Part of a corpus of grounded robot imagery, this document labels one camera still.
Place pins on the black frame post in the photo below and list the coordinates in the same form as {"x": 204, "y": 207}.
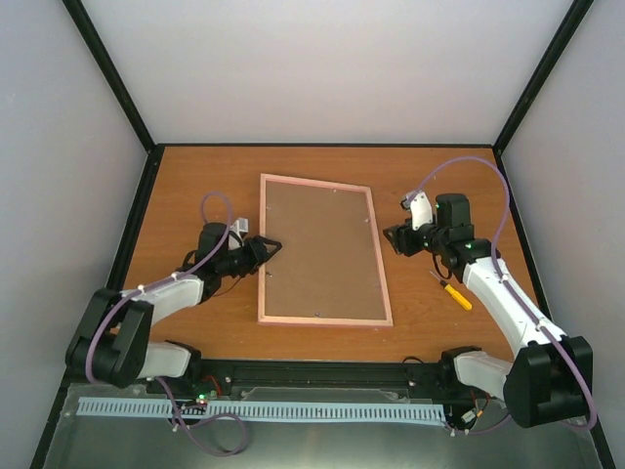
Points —
{"x": 571, "y": 21}
{"x": 94, "y": 43}

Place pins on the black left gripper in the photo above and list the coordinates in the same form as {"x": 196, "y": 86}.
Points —
{"x": 258, "y": 252}

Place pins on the yellow black flathead screwdriver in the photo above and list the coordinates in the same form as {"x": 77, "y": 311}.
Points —
{"x": 455, "y": 294}

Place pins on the black aluminium mounting rail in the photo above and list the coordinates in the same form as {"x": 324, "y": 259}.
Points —
{"x": 430, "y": 380}

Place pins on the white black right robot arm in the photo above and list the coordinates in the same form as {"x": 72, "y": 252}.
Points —
{"x": 527, "y": 330}

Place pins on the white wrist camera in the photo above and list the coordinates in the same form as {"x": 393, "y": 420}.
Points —
{"x": 238, "y": 230}
{"x": 417, "y": 204}

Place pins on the pink picture frame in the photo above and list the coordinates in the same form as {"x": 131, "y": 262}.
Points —
{"x": 329, "y": 270}

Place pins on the black left frame post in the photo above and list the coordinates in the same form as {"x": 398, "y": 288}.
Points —
{"x": 94, "y": 43}

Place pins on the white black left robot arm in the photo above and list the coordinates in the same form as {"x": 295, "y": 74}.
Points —
{"x": 112, "y": 344}

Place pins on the black right frame post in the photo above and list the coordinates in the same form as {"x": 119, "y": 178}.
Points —
{"x": 571, "y": 21}

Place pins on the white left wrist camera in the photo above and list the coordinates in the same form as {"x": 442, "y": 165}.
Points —
{"x": 238, "y": 230}

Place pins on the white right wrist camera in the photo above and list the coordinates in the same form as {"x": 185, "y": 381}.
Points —
{"x": 417, "y": 204}

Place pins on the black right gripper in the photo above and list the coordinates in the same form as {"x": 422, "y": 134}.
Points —
{"x": 402, "y": 242}

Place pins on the light blue cable duct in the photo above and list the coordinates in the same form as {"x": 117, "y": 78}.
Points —
{"x": 267, "y": 412}

